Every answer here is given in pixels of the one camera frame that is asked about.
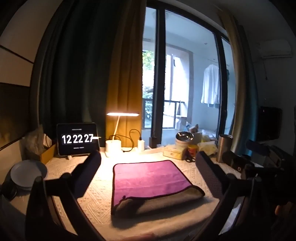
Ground purple and grey towel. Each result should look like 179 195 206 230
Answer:
111 160 205 218

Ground yellow tissue pack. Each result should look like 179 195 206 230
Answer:
197 141 218 156

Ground stainless steel tumbler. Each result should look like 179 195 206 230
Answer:
217 134 233 163

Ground black scissors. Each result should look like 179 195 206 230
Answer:
185 155 195 163

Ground orange lidded jar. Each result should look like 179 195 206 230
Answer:
188 144 199 158

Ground grey plate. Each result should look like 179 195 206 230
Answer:
11 160 48 190

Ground yellow tissue box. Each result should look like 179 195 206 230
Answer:
163 145 186 160

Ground stainless steel bowl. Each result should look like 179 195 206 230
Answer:
176 131 194 142

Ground cardboard box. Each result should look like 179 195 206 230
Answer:
40 144 58 164

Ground tablet clock display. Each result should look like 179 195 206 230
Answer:
57 123 99 156

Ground white hanging shirt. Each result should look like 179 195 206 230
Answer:
201 64 220 108

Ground white phone charger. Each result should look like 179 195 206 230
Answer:
137 139 145 152

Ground white desk lamp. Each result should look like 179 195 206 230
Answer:
104 112 140 158

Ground mustard yellow curtain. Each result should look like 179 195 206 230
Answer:
105 1 147 148

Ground white air conditioner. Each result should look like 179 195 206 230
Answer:
258 39 292 59

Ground dark green curtain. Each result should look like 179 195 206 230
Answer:
39 1 112 142

